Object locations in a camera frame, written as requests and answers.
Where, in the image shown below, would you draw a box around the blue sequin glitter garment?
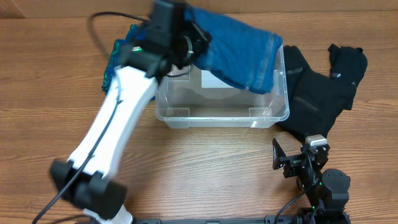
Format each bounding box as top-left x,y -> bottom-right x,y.
101,24 -> 146,95

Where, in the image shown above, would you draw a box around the clear plastic storage bin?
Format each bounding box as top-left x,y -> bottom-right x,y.
155,48 -> 290,129

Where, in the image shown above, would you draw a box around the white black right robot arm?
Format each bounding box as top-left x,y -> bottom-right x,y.
266,134 -> 351,224

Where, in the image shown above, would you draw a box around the black garment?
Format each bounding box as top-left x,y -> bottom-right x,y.
279,44 -> 368,142

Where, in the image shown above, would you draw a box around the white label in bin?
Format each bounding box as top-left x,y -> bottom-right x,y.
201,70 -> 231,88

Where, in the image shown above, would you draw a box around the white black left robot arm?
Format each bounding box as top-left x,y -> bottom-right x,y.
50,1 -> 211,223

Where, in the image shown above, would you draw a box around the blue denim jeans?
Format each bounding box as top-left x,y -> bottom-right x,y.
185,6 -> 283,94

